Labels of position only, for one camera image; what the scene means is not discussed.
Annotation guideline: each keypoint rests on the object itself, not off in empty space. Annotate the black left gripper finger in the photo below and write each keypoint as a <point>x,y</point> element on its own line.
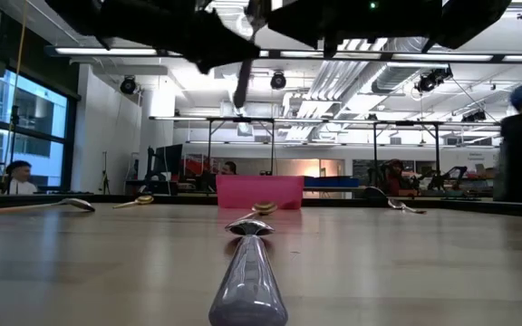
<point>229,52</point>
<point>225,29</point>

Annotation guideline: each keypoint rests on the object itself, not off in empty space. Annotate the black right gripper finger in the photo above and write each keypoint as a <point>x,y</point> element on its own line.
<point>308,34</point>
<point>306,13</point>

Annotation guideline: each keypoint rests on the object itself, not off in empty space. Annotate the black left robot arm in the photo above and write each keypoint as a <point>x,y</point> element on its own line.
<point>107,18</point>

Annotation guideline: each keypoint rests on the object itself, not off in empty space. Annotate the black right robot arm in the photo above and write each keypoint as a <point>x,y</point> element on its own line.
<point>469,22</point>

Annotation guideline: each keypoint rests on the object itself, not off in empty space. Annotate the black ceiling spotlight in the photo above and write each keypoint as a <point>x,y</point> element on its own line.
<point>278,80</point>
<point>431,80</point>
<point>128,85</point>

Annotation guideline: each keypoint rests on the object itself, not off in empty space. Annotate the person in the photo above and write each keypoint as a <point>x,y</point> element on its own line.
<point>21,181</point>
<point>394,176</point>
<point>229,168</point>
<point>521,154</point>

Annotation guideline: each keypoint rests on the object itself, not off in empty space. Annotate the black computer monitor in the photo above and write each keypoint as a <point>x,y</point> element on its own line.
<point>168,160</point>

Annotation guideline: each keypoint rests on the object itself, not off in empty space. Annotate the pink plastic bin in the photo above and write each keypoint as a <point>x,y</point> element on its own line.
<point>261,192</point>

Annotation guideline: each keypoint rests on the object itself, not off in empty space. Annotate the blue storage crates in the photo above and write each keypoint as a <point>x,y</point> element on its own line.
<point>331,182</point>

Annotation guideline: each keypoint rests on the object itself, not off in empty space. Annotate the gold spoon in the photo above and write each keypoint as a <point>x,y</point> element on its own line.
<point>144,199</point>
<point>264,208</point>

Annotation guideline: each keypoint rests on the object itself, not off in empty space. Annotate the thin black tripod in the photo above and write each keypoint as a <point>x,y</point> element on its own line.
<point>104,176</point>

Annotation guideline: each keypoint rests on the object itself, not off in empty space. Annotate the large glass window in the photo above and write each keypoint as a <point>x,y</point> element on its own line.
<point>30,131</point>

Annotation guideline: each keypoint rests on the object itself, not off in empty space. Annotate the black metal gantry frame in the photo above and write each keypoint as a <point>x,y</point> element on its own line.
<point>272,145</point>
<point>437,154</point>

